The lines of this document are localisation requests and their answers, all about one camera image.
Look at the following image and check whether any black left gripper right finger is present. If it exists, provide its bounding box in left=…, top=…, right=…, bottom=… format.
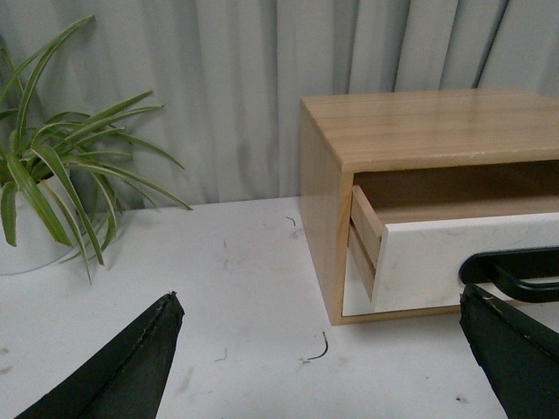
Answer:
left=459, top=285, right=558, bottom=418

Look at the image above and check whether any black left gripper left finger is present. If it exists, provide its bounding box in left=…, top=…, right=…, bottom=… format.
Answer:
left=18, top=292, right=184, bottom=418

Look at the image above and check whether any white marble front drawer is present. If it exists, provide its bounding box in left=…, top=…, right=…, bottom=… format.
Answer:
left=350, top=184, right=559, bottom=313

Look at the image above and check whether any light wooden drawer cabinet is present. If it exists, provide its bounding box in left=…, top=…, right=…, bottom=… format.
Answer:
left=300, top=88, right=558, bottom=325

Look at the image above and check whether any white plant pot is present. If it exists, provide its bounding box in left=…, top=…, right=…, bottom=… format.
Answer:
left=0, top=171, right=84, bottom=276

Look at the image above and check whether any green spider plant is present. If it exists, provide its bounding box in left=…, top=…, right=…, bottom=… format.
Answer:
left=1, top=16, right=190, bottom=268

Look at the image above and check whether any grey pleated curtain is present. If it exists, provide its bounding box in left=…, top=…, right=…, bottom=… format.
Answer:
left=1, top=1, right=558, bottom=204

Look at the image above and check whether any black drawer handle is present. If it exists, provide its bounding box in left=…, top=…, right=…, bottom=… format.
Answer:
left=459, top=246, right=558, bottom=303

